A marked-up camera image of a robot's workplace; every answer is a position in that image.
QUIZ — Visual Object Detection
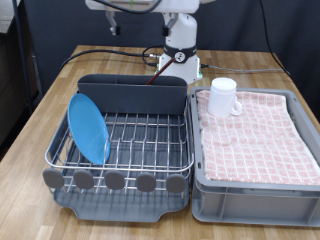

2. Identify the black metal pole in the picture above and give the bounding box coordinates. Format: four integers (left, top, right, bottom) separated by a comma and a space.
11, 0, 34, 114

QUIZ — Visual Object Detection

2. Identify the dark gray cutlery holder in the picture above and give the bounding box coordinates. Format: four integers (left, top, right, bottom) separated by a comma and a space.
77, 73, 188, 116

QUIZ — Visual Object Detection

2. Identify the blue plate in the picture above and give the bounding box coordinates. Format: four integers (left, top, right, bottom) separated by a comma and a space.
67, 93, 111, 166

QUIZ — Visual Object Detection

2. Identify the metal wire dish rack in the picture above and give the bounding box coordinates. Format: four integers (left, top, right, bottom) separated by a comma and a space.
44, 89, 195, 196

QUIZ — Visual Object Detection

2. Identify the pink checked cloth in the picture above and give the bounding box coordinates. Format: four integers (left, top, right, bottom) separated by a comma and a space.
195, 89, 320, 186

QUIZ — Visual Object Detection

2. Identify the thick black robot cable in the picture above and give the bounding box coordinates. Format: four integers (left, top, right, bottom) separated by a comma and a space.
59, 44, 165, 71

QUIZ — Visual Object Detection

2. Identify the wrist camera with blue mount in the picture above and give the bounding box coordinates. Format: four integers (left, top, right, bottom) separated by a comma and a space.
108, 0, 157, 7

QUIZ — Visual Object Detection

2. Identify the thin black hanging cable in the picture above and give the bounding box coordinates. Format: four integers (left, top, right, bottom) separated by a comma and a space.
258, 0, 292, 76

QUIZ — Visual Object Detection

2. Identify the white plastic mug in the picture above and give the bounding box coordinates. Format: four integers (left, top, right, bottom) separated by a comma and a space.
207, 77, 244, 118

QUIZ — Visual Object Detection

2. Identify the black backdrop curtain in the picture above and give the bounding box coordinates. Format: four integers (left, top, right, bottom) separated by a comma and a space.
19, 0, 320, 121

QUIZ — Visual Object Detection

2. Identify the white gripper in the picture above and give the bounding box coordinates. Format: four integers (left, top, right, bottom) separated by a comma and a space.
84, 0, 201, 37

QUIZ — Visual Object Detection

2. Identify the gray dish drying rack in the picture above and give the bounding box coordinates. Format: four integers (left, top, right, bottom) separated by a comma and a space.
53, 89, 193, 224

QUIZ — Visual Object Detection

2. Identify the gray plastic crate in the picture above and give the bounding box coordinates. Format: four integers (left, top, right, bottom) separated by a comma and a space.
188, 85, 320, 228

